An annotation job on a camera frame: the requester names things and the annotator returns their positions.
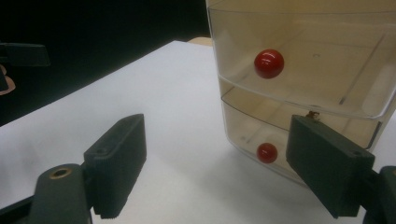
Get tall clear drawer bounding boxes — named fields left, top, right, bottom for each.
left=206, top=7, right=396, bottom=121

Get cream drawer cabinet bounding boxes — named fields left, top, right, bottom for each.
left=205, top=0, right=396, bottom=188

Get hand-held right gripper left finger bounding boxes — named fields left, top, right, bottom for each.
left=83, top=113, right=148, bottom=220

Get wooden table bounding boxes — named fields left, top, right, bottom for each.
left=186, top=36, right=214, bottom=48

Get dark curtain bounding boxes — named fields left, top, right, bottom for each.
left=0, top=0, right=213, bottom=127

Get shallow clear drawer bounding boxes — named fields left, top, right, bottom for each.
left=219, top=77, right=385, bottom=189

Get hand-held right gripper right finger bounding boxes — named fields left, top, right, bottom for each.
left=285, top=114, right=376, bottom=219

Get white board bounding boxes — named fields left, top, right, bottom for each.
left=0, top=40, right=396, bottom=224

